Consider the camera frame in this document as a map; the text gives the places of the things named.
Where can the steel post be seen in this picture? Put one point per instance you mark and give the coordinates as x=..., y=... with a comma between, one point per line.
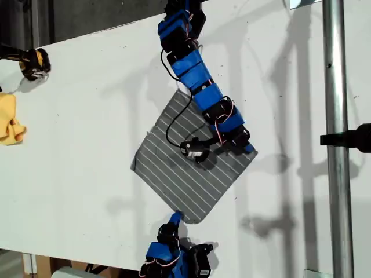
x=336, y=87

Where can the yellow cloth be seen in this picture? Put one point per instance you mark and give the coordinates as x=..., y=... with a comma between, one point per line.
x=8, y=121

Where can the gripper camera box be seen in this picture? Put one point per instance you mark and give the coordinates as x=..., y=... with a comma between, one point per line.
x=203, y=260
x=192, y=149

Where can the grey striped towel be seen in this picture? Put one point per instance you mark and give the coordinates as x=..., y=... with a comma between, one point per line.
x=174, y=179

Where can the black clamp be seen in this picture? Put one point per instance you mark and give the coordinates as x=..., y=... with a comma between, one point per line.
x=356, y=139

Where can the brown cardboard box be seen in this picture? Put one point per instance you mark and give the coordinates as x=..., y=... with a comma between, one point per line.
x=43, y=266

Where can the white plastic object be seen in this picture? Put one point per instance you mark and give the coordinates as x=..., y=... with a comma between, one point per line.
x=66, y=273

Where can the camera black stalk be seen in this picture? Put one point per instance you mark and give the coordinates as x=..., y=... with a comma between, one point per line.
x=214, y=141

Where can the white frame bar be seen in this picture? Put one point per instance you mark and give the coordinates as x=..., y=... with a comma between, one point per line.
x=29, y=263

